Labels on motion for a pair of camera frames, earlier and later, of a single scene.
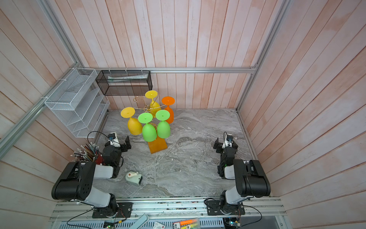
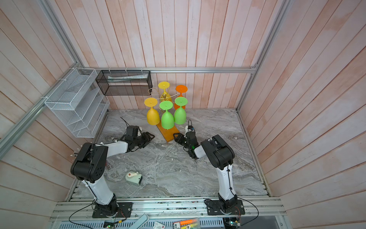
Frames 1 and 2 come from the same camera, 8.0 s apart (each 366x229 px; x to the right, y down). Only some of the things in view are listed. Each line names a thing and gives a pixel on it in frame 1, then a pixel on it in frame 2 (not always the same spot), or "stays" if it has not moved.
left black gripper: [123, 146] → [147, 138]
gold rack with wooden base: [159, 144] → [168, 134]
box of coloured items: [192, 223] stays
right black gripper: [219, 146] → [180, 137]
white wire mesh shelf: [79, 101] stays
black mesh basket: [125, 82] stays
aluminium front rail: [177, 208] stays
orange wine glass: [169, 100] → [180, 89]
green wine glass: [163, 129] → [179, 115]
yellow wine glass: [154, 106] → [165, 85]
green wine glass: [149, 133] → [167, 120]
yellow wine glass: [134, 125] → [153, 116]
